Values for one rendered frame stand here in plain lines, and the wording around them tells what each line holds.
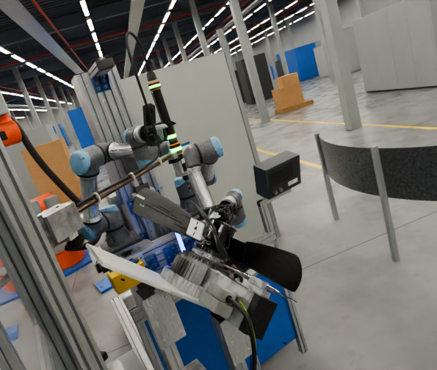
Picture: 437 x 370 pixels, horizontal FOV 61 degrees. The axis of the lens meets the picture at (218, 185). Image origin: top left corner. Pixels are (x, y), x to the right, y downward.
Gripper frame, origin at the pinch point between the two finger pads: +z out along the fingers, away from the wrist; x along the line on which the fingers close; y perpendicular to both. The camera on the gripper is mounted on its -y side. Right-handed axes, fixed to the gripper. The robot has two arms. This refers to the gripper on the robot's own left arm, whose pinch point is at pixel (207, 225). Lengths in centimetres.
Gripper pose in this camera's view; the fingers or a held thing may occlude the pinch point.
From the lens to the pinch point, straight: 167.5
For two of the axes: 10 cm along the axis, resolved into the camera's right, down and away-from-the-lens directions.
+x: 1.9, 9.3, 3.1
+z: -3.6, 3.6, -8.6
